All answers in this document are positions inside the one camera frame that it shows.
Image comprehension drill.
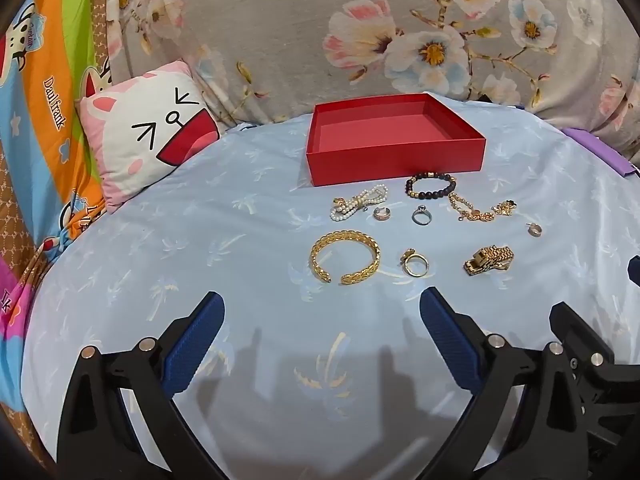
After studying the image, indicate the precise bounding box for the light blue bedsheet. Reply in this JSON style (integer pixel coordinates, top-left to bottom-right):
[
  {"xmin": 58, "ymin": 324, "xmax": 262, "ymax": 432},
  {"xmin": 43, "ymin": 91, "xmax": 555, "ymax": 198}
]
[{"xmin": 20, "ymin": 92, "xmax": 640, "ymax": 480}]

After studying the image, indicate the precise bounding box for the white cat face pillow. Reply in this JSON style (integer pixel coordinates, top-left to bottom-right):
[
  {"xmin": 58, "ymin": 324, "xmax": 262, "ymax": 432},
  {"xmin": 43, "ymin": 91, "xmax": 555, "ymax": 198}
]
[{"xmin": 75, "ymin": 60, "xmax": 221, "ymax": 213}]

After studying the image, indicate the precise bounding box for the gold watch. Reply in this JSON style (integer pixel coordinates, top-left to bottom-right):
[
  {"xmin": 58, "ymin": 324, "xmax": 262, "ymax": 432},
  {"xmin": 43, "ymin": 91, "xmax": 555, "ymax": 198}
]
[{"xmin": 462, "ymin": 245, "xmax": 515, "ymax": 277}]

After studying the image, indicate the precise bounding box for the grey floral blanket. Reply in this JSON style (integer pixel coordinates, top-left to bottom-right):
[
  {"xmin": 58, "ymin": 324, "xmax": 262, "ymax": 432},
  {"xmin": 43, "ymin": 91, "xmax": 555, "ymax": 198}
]
[{"xmin": 92, "ymin": 0, "xmax": 640, "ymax": 161}]

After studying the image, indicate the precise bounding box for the red cardboard box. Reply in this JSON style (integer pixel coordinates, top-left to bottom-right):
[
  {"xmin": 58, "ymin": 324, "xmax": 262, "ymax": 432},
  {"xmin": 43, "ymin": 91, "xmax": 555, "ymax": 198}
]
[{"xmin": 305, "ymin": 92, "xmax": 487, "ymax": 188}]

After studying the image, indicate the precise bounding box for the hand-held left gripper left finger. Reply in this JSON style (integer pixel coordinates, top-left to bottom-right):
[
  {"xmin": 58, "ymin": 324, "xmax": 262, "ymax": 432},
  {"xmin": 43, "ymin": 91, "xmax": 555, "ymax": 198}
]
[{"xmin": 57, "ymin": 291, "xmax": 226, "ymax": 480}]

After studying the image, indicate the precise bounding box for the purple foam block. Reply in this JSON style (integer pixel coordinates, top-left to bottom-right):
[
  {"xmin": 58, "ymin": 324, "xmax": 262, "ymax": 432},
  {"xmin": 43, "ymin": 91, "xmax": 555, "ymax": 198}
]
[{"xmin": 562, "ymin": 127, "xmax": 640, "ymax": 178}]

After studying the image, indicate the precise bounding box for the colourful cartoon blanket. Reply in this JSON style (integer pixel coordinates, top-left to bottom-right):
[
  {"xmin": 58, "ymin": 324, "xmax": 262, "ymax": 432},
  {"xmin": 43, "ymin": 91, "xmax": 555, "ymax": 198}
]
[{"xmin": 0, "ymin": 0, "xmax": 116, "ymax": 461}]

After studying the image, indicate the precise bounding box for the gold bangle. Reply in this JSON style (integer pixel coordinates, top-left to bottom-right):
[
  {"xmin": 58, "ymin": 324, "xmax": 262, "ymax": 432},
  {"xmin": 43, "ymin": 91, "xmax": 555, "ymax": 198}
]
[{"xmin": 309, "ymin": 230, "xmax": 381, "ymax": 285}]

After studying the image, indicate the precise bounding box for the gold ring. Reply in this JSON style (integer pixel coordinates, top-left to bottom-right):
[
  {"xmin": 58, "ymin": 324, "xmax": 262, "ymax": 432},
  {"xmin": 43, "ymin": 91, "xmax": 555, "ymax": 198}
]
[{"xmin": 400, "ymin": 248, "xmax": 430, "ymax": 277}]

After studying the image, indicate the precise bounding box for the gold chain bracelet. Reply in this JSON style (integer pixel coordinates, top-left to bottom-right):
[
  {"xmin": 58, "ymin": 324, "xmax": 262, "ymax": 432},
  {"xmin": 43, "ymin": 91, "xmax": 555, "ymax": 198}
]
[{"xmin": 447, "ymin": 191, "xmax": 518, "ymax": 223}]

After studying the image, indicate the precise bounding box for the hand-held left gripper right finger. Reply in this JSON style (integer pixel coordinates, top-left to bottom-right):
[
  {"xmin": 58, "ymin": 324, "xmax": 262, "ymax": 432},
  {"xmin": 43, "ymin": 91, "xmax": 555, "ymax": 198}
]
[{"xmin": 420, "ymin": 287, "xmax": 588, "ymax": 480}]

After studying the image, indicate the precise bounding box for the black bead bracelet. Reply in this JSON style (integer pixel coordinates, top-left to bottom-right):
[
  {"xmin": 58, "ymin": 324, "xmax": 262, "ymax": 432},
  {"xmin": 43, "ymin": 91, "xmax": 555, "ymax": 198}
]
[{"xmin": 405, "ymin": 172, "xmax": 458, "ymax": 202}]

